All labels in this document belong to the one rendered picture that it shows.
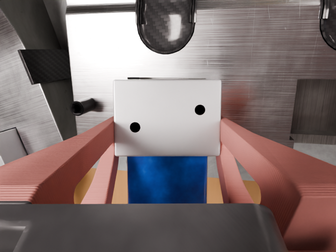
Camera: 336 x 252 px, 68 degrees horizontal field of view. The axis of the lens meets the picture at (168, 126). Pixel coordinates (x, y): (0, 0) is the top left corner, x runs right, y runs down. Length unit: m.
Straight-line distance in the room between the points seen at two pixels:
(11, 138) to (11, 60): 0.07
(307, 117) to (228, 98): 0.07
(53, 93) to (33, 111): 0.02
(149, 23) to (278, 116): 0.10
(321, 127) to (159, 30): 0.13
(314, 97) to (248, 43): 0.07
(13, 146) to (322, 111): 0.26
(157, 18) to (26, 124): 0.16
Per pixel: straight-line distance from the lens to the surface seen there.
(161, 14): 0.18
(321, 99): 0.21
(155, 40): 0.17
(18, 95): 0.27
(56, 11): 0.31
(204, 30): 0.17
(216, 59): 0.16
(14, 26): 0.26
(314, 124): 0.21
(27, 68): 0.24
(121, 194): 0.32
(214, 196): 0.30
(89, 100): 0.18
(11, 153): 0.27
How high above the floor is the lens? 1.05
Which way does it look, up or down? 72 degrees down
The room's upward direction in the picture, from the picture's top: 145 degrees counter-clockwise
